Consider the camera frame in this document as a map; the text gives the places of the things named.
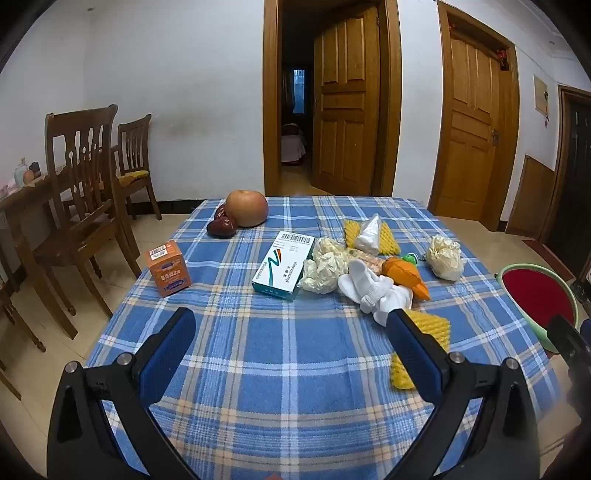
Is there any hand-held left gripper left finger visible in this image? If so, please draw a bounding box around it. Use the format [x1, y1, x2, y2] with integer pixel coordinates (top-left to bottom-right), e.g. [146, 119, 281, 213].
[46, 307, 218, 480]

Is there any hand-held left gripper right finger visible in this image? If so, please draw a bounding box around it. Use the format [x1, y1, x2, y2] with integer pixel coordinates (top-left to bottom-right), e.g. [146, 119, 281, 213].
[387, 308, 541, 480]

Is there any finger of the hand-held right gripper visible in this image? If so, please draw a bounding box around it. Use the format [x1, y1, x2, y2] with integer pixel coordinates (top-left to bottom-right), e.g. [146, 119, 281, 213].
[546, 315, 585, 368]

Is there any yellow foam fruit net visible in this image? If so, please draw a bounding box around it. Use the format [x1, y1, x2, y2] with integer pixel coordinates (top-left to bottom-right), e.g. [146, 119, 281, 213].
[392, 309, 451, 393]
[344, 219, 402, 257]

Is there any red bin with green rim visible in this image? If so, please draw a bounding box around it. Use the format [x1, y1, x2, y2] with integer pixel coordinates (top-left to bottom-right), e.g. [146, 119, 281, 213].
[496, 263, 580, 354]

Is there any white sock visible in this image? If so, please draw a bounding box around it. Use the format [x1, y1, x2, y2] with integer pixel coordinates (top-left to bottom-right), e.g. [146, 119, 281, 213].
[338, 260, 393, 305]
[360, 285, 413, 326]

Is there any orange cardboard box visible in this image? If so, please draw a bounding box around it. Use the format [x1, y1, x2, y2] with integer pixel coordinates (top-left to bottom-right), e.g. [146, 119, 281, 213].
[147, 240, 192, 297]

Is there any orange carrot toy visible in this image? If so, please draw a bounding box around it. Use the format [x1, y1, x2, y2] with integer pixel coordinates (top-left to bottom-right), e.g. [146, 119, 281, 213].
[382, 257, 431, 302]

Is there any orange patterned snack packet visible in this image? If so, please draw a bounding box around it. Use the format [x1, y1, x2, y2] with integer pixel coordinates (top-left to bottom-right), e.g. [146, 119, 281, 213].
[346, 248, 386, 274]

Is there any white plastic bag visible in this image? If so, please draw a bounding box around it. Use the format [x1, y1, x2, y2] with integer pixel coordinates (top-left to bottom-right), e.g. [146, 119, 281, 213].
[355, 213, 386, 256]

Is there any white teal medicine box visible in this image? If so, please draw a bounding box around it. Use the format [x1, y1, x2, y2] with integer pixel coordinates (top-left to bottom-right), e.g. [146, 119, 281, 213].
[252, 231, 316, 302]

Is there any red door mat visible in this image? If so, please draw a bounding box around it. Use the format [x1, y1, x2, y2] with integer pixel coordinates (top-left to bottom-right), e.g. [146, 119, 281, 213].
[526, 237, 575, 282]

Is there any blue plaid tablecloth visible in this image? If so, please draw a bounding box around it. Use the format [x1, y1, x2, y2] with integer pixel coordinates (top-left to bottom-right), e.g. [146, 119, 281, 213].
[85, 196, 566, 480]

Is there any large wooden dining chair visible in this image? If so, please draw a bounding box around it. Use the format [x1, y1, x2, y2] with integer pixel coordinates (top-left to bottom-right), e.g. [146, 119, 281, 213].
[28, 105, 141, 340]

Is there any dark entrance door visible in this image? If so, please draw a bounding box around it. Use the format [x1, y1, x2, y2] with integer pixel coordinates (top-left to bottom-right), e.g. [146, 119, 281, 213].
[547, 85, 591, 278]

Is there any round brown fruit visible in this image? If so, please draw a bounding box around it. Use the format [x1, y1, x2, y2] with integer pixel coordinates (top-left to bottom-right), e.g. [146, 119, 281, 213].
[225, 189, 269, 228]

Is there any yellow seat cushion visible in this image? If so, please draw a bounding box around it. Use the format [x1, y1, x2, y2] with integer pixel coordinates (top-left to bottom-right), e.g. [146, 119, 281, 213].
[115, 170, 151, 186]

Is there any wooden chair with cushion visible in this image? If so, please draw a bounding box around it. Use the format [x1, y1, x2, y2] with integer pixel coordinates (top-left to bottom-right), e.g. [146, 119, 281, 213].
[111, 114, 163, 221]

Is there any closed wooden door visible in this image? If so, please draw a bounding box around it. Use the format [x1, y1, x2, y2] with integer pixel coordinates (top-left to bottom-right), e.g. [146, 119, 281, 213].
[434, 34, 502, 222]

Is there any bed with pink cover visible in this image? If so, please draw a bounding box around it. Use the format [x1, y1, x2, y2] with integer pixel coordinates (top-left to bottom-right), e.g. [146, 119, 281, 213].
[281, 122, 308, 164]

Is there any open wooden door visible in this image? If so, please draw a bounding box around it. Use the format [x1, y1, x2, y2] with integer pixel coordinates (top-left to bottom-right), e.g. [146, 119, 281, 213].
[313, 4, 382, 195]

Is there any wall electrical box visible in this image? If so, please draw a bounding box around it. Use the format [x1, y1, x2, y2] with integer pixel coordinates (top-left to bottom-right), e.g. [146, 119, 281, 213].
[533, 74, 552, 116]

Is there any wooden doorway frame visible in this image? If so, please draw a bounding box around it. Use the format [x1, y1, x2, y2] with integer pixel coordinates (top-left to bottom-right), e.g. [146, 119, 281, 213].
[262, 0, 402, 197]

